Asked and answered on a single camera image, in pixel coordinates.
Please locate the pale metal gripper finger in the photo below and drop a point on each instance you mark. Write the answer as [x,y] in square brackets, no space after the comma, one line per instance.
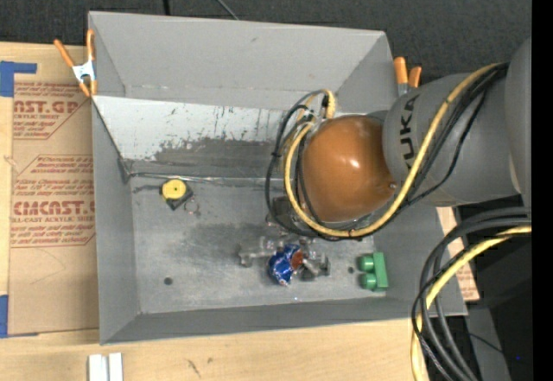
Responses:
[252,250]
[319,264]

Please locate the blue and red packet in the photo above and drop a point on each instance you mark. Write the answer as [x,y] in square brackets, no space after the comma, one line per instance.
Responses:
[283,264]

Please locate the grey metal bin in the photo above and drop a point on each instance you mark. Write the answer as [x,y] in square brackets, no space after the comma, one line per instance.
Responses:
[207,249]

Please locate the green block with two studs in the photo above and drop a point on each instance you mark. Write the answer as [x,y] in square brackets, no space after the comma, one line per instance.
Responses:
[374,271]

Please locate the yellow and black tape measure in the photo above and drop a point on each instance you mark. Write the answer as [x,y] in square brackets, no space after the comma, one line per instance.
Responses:
[174,190]

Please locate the brown cardboard board, red print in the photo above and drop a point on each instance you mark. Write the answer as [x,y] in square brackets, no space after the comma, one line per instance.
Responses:
[47,241]

